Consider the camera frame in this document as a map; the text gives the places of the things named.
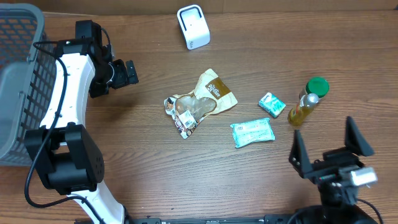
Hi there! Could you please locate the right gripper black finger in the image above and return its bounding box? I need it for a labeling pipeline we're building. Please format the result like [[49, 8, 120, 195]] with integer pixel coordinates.
[[289, 129, 312, 178], [345, 116, 374, 157]]

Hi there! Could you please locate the yellow dish soap bottle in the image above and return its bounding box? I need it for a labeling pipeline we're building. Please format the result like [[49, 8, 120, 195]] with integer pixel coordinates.
[[288, 93, 319, 126]]

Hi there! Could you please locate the teal snack wrapper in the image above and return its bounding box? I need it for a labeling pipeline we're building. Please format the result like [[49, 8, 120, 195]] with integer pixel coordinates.
[[230, 118, 275, 149]]

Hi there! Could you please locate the green tissue pack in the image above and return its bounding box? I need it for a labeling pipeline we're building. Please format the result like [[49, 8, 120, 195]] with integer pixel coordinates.
[[259, 92, 286, 118]]

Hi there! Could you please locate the green lid jar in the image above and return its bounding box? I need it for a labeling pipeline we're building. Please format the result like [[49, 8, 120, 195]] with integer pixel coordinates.
[[299, 77, 330, 99]]

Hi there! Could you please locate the brown snack pouch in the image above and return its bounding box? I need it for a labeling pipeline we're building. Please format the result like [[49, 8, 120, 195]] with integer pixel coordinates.
[[164, 68, 238, 139]]

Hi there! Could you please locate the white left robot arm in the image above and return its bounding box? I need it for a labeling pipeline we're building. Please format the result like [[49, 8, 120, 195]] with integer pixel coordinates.
[[24, 20, 139, 223]]

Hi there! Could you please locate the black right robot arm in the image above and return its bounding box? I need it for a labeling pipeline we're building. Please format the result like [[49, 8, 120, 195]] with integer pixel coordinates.
[[287, 116, 383, 223]]

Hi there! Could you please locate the white barcode scanner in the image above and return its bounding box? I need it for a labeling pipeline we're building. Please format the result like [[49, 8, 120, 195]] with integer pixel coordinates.
[[177, 4, 210, 50]]

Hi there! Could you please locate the grey plastic mesh basket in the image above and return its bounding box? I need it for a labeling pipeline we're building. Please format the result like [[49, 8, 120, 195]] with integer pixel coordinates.
[[1, 3, 56, 166]]

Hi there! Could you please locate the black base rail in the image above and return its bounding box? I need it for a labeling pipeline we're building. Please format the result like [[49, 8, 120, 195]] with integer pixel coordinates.
[[74, 213, 299, 224]]

